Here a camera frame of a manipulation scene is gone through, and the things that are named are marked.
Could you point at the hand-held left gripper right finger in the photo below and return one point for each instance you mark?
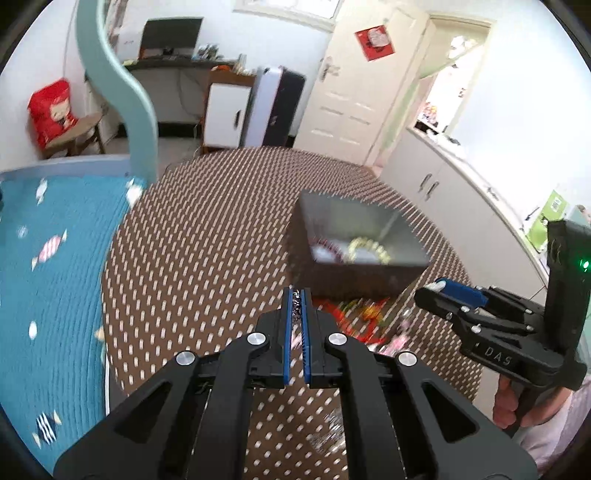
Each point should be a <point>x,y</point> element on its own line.
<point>308,344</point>

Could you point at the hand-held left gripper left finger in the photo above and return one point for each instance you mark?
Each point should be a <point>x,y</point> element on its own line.
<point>288,337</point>

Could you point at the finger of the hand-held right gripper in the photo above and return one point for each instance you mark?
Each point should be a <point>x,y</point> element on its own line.
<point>461,290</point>
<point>438,302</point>

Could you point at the pink jewelry piece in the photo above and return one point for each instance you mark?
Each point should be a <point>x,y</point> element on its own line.
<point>398,344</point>

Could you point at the grey metal tin box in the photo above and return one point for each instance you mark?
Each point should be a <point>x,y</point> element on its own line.
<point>351,281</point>

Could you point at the person's right forearm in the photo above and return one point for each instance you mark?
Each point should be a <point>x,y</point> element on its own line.
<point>554,443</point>

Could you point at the person's right hand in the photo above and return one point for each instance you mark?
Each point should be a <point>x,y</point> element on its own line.
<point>501,406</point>

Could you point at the green paper bag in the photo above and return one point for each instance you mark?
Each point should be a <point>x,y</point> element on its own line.
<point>549,217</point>

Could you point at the pale teal bag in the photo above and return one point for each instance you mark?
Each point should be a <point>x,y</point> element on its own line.
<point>582,214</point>

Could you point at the white sideboard cabinet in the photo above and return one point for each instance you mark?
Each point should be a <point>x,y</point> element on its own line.
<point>443,184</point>

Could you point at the small white cabinet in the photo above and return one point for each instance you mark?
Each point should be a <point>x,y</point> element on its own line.
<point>224,115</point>

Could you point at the white and black suitcase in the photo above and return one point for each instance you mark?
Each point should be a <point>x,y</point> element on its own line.
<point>277,106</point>

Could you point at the white panel door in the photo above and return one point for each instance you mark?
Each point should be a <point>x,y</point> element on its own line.
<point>341,92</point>

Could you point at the blue candy-print blanket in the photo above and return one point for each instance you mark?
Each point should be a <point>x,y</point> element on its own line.
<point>60,295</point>

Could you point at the red door decoration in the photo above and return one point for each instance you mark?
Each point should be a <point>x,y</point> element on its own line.
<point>374,41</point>

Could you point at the wooden chair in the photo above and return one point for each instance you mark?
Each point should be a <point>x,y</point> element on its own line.
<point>83,124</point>

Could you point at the dark wooden desk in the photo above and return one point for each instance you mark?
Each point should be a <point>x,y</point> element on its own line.
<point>152,64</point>

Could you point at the black computer monitor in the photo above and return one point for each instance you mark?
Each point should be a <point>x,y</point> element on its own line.
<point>171,37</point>

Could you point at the red cartoon bag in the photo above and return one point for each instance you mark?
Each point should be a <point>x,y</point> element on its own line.
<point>51,110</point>

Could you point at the pale teal bunk bed frame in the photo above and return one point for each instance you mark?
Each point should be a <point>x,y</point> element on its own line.
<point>138,115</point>

